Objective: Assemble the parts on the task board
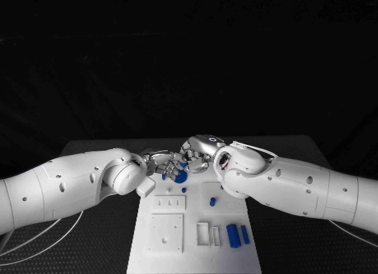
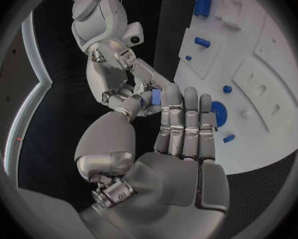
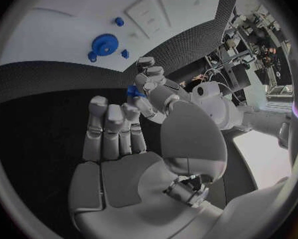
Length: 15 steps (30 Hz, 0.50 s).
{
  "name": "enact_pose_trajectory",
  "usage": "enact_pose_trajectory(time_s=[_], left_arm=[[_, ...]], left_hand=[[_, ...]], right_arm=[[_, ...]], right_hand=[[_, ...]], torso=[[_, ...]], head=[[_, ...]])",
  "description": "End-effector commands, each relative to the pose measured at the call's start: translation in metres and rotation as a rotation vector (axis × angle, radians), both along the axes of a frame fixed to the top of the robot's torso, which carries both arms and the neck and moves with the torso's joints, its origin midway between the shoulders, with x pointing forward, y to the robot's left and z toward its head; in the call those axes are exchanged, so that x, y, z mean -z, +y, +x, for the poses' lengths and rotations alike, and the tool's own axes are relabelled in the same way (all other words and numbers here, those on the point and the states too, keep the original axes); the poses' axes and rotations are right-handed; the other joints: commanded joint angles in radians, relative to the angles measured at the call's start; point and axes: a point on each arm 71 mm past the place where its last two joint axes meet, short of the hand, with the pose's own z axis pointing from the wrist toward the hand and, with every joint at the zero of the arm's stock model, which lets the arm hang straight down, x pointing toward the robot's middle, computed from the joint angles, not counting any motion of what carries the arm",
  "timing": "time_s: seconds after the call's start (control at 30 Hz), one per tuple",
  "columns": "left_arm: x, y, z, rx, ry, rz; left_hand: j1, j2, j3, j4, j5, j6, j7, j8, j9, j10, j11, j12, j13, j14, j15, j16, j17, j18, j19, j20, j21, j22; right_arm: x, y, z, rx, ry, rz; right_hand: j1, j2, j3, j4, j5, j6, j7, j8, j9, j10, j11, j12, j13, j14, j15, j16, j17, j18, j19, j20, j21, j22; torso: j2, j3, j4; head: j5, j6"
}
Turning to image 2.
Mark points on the blue gear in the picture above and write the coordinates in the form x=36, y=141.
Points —
x=219, y=113

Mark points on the white task board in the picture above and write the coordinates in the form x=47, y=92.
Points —
x=238, y=43

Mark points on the blue peg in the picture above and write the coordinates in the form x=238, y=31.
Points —
x=229, y=138
x=202, y=42
x=188, y=58
x=227, y=89

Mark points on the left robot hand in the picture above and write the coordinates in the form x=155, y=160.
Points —
x=164, y=183

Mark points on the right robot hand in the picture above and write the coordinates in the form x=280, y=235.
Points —
x=106, y=77

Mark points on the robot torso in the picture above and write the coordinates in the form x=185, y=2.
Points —
x=14, y=73

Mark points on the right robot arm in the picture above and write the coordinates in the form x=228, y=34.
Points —
x=96, y=14

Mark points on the blue block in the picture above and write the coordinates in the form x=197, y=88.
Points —
x=156, y=97

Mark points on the blue cylinder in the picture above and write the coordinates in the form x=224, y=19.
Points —
x=202, y=5

